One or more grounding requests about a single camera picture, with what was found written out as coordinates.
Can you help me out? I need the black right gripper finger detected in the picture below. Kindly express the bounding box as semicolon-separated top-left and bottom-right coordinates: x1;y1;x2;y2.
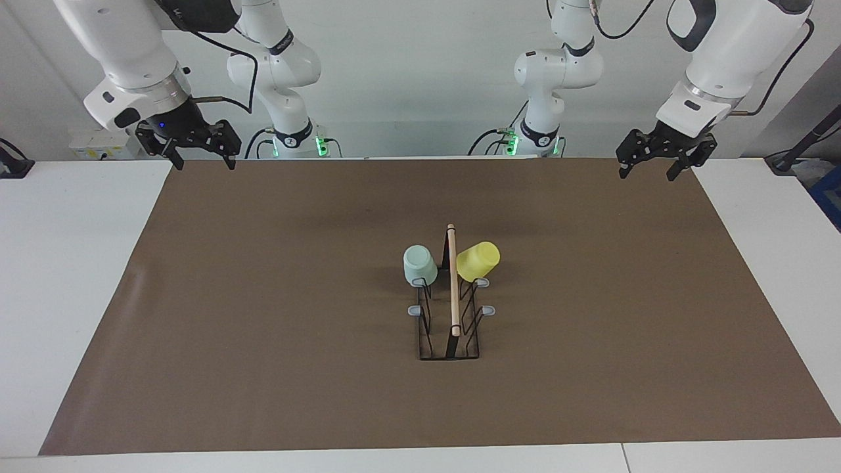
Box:
136;128;185;171
209;120;242;171

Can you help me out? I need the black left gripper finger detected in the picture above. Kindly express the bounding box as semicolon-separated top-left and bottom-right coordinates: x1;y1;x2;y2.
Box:
666;135;717;183
616;129;652;180

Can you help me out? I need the yellow plastic cup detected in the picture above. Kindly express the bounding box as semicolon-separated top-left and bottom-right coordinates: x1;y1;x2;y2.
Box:
456;241;501;282

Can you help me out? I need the pale green plastic cup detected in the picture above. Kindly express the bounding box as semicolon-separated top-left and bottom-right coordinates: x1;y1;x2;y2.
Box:
402;244;438;287

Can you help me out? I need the white power socket box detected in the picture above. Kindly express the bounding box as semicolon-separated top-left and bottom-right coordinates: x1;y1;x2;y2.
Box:
69;127;142;160

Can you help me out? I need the black stand pole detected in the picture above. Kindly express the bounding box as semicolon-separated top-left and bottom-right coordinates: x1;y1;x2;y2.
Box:
764;105;841;175

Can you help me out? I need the blue box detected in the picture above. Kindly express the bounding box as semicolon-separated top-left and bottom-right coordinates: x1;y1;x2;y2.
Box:
807;164;841;231

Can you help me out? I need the brown table mat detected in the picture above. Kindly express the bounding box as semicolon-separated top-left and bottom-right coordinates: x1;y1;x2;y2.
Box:
38;156;841;456

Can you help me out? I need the black base cable bundle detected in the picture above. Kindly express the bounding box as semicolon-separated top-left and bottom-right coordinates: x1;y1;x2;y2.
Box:
468;99;526;157
244;128;277;160

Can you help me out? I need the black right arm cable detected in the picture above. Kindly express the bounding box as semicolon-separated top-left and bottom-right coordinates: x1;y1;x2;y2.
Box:
189;28;258;114

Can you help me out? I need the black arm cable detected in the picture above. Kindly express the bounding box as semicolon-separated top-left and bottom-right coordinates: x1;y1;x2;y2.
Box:
591;0;817;118
189;28;258;114

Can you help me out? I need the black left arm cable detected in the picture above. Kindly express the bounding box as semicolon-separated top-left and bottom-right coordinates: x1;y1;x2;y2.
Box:
591;0;817;118

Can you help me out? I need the black clamp mount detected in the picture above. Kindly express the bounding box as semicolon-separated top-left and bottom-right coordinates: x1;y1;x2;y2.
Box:
0;138;35;179

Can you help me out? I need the black wire cup rack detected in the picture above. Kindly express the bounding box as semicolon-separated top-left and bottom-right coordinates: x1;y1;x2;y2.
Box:
407;223;497;361

